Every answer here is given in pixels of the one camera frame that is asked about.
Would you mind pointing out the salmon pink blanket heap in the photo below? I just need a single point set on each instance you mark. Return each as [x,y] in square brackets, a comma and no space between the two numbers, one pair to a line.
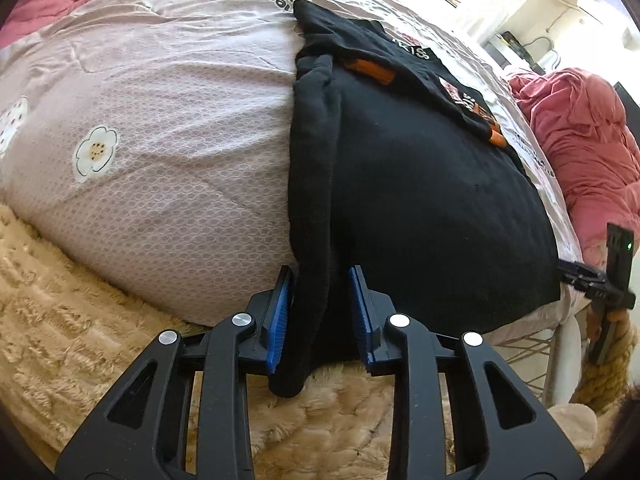
[590,150]

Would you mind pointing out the black device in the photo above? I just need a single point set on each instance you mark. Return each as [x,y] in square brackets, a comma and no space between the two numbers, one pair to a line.
[515,45]

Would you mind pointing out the black sweater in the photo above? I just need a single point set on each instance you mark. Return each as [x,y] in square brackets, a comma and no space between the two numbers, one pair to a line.
[425,210]

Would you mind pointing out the pink printed quilt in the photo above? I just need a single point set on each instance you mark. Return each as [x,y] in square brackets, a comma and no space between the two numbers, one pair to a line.
[175,135]

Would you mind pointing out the white metal frame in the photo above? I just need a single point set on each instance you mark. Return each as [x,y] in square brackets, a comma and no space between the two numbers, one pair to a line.
[565,360]

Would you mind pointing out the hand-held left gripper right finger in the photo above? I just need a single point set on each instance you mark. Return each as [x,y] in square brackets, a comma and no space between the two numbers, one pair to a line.
[360,320]

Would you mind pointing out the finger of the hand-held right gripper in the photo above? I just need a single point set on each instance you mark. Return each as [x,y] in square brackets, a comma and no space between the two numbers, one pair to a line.
[580,272]

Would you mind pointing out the beige plush blanket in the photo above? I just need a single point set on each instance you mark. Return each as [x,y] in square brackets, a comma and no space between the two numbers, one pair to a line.
[75,320]

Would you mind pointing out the white side table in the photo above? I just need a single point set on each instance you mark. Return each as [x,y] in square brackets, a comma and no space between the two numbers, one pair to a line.
[550,60]

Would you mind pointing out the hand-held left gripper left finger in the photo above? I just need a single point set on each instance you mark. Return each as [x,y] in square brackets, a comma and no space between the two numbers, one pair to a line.
[280,320]

